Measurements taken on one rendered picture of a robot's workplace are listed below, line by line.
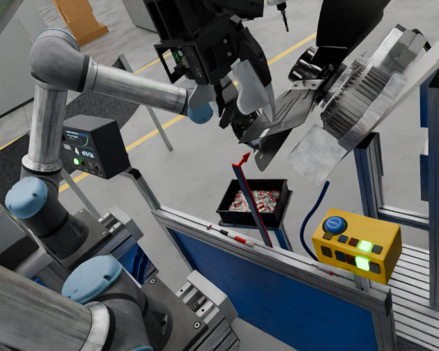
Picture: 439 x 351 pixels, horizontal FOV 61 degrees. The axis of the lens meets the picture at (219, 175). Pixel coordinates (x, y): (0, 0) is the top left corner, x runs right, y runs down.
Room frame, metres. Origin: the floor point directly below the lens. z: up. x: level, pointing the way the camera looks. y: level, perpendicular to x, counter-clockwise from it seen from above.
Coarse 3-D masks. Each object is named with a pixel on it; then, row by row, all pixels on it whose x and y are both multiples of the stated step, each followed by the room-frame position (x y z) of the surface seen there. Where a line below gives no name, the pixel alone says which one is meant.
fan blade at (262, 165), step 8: (272, 136) 1.05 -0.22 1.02; (280, 136) 1.01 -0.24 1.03; (264, 144) 1.07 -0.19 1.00; (272, 144) 1.03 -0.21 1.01; (280, 144) 0.99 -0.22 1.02; (264, 152) 1.04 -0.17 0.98; (272, 152) 1.00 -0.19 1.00; (256, 160) 1.05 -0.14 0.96; (264, 160) 1.01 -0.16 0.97; (264, 168) 0.99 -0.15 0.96
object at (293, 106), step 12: (288, 96) 0.93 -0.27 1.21; (300, 96) 0.90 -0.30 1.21; (312, 96) 0.87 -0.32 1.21; (276, 108) 0.89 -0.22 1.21; (288, 108) 0.86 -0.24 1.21; (300, 108) 0.83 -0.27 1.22; (264, 120) 0.87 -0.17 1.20; (276, 120) 0.83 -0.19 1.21; (288, 120) 0.79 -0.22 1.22; (300, 120) 0.75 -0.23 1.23; (252, 132) 0.86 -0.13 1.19; (276, 132) 0.76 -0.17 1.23
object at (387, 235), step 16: (320, 224) 0.57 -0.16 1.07; (352, 224) 0.53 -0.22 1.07; (368, 224) 0.52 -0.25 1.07; (384, 224) 0.50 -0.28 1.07; (320, 240) 0.53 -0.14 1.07; (336, 240) 0.51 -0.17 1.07; (368, 240) 0.48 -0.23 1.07; (384, 240) 0.46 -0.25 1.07; (400, 240) 0.47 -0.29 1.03; (320, 256) 0.54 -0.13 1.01; (368, 256) 0.45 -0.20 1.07; (384, 256) 0.43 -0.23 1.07; (352, 272) 0.48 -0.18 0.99; (368, 272) 0.45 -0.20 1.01; (384, 272) 0.42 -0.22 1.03
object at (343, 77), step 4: (344, 72) 0.98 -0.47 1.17; (348, 72) 0.95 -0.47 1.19; (340, 76) 0.96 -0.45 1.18; (344, 76) 0.94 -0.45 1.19; (340, 80) 0.94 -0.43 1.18; (344, 80) 0.93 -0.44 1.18; (336, 84) 0.93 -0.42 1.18; (340, 84) 0.92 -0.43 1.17; (332, 88) 0.94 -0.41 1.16; (336, 88) 0.92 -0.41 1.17; (328, 92) 0.95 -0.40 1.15; (332, 92) 0.93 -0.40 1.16; (328, 96) 0.93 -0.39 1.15; (324, 100) 0.94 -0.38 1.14; (328, 100) 0.93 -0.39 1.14; (324, 104) 0.95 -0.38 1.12
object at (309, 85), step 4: (308, 80) 0.98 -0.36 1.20; (312, 80) 0.97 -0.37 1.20; (316, 80) 0.96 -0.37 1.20; (320, 80) 0.95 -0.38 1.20; (292, 84) 0.99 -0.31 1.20; (296, 84) 0.99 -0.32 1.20; (300, 84) 0.98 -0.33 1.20; (308, 84) 0.96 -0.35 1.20; (316, 84) 0.94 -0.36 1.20; (320, 84) 0.93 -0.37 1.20; (292, 88) 0.97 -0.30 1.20; (296, 88) 0.96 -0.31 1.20; (300, 88) 0.95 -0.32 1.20; (304, 88) 0.94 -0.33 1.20; (312, 88) 0.92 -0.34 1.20; (316, 88) 0.92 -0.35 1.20
